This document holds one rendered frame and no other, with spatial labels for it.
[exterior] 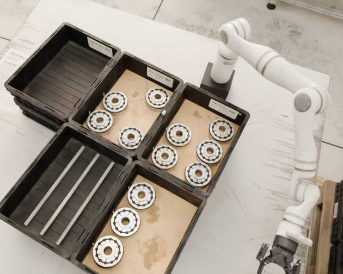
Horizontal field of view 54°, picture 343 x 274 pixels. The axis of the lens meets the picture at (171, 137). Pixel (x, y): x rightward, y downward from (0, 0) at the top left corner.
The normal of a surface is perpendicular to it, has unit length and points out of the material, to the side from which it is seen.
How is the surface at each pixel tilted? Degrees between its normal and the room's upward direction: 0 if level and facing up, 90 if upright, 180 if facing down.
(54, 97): 0
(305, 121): 64
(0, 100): 0
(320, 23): 0
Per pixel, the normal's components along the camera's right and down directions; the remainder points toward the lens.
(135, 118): 0.08, -0.43
